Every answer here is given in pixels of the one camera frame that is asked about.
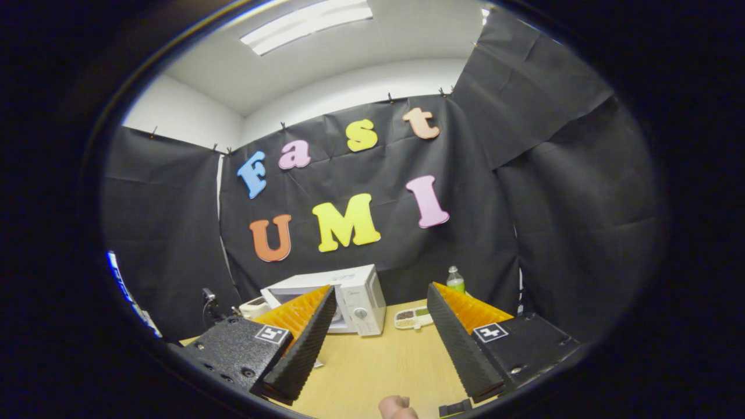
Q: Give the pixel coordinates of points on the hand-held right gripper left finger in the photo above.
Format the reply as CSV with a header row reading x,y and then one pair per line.
x,y
302,355

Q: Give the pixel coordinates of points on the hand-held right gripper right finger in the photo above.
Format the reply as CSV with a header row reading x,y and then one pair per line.
x,y
460,349

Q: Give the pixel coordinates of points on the white microwave oven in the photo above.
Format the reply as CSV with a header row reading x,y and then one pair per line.
x,y
364,291

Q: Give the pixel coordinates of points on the small white appliance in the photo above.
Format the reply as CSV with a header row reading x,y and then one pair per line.
x,y
255,307

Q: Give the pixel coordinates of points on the white divided bean tray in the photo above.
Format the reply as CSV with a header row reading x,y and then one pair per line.
x,y
414,319

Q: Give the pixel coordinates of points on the green tea bottle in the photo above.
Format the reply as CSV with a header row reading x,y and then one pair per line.
x,y
455,282

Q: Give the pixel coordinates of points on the computer monitor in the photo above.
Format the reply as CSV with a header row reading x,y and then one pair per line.
x,y
116,270

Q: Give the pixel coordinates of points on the long ceiling light panel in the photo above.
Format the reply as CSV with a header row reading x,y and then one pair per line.
x,y
302,26

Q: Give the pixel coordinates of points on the small ceiling light panel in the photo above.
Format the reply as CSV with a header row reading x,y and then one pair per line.
x,y
484,14

